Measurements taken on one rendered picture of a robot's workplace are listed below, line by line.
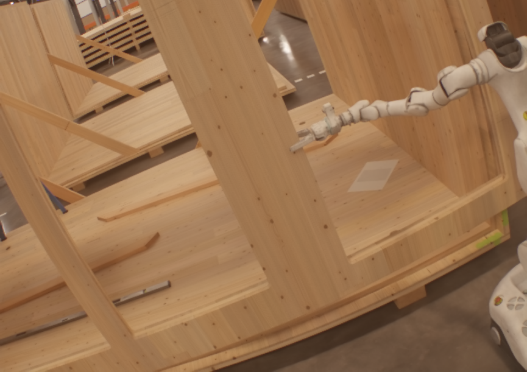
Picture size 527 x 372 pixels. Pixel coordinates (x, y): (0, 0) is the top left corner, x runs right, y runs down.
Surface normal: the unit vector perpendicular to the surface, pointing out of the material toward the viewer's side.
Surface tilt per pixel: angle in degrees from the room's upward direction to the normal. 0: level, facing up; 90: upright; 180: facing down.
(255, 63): 90
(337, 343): 0
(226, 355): 0
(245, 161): 90
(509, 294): 0
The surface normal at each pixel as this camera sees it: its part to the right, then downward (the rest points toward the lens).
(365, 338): -0.33, -0.87
